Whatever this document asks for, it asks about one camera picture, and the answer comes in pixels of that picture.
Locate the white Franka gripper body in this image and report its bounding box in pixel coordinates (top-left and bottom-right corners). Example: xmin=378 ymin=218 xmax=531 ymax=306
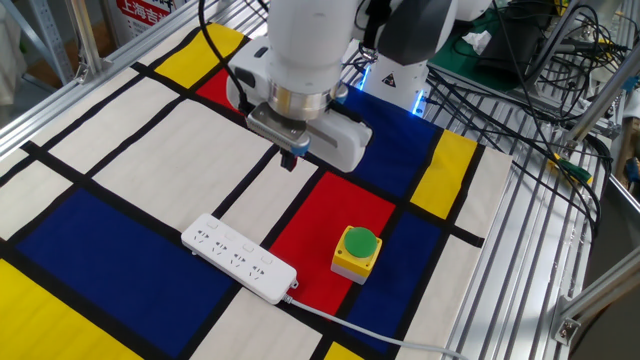
xmin=226 ymin=35 xmax=374 ymax=174

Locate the white power strip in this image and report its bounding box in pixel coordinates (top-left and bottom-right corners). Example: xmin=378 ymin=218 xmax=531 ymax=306
xmin=180 ymin=213 xmax=300 ymax=305

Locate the yellow box green push button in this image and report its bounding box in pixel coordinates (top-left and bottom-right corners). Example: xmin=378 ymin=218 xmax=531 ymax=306
xmin=330 ymin=225 xmax=384 ymax=286

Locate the Mondrian colour block tablecloth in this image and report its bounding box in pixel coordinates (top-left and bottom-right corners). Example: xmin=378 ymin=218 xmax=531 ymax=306
xmin=0 ymin=22 xmax=514 ymax=360

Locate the green mat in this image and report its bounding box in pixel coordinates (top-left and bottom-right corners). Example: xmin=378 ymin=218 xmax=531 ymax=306
xmin=428 ymin=0 xmax=534 ymax=92

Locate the crumpled white paper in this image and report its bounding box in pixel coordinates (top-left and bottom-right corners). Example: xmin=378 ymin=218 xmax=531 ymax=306
xmin=460 ymin=29 xmax=495 ymax=56

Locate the black bag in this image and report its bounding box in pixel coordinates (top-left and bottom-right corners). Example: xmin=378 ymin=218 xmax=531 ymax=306
xmin=473 ymin=4 xmax=549 ymax=77

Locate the red white Chinese sign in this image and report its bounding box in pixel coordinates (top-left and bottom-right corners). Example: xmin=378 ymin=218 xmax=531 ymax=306
xmin=107 ymin=0 xmax=201 ymax=41

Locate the green yellow tool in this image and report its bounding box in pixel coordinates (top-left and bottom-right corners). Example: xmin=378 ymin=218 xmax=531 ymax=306
xmin=546 ymin=153 xmax=595 ymax=186

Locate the grey perforated steel upright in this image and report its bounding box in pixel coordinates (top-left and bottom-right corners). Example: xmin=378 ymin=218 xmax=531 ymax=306
xmin=27 ymin=0 xmax=76 ymax=86

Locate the white cloth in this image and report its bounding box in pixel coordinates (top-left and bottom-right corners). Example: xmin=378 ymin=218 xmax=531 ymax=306
xmin=0 ymin=0 xmax=27 ymax=107

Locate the silver gripper-mounted camera box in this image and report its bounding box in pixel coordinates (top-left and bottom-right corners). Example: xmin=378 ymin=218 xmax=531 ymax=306
xmin=246 ymin=103 xmax=312 ymax=156

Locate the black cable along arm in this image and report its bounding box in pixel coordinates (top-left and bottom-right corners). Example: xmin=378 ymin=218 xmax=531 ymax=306
xmin=197 ymin=0 xmax=256 ymax=115

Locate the grey power strip cable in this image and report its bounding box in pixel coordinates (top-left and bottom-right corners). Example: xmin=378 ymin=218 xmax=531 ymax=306
xmin=282 ymin=294 xmax=469 ymax=360

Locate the aluminium table edge rail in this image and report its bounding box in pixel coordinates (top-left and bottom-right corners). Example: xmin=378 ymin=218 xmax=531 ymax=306
xmin=0 ymin=0 xmax=266 ymax=161

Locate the thin aluminium slanted post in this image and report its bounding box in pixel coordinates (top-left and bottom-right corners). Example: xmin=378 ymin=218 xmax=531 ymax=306
xmin=522 ymin=0 xmax=589 ymax=89

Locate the aluminium upright post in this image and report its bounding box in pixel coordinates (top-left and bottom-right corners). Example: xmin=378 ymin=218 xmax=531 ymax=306
xmin=64 ymin=0 xmax=104 ymax=84

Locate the thick black cable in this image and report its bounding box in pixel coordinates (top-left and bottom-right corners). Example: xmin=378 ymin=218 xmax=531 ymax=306
xmin=427 ymin=67 xmax=615 ymax=240

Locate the thick aluminium slanted post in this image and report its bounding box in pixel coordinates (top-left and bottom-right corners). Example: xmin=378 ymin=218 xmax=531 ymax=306
xmin=563 ymin=52 xmax=640 ymax=147

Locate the aluminium beam with bracket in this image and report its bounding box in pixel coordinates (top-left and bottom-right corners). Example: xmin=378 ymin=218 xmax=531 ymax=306
xmin=551 ymin=244 xmax=640 ymax=347

